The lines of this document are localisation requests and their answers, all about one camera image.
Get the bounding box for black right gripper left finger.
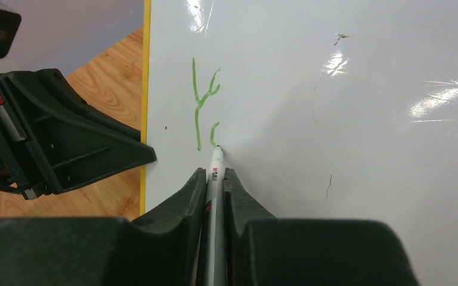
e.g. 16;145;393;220
0;168;206;285

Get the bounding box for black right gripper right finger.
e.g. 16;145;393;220
223;168;419;285

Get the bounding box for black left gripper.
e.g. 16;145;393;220
0;69;157;195

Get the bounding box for green white marker pen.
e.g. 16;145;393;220
204;145;227;285

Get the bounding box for yellow framed whiteboard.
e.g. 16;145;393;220
143;1;458;285

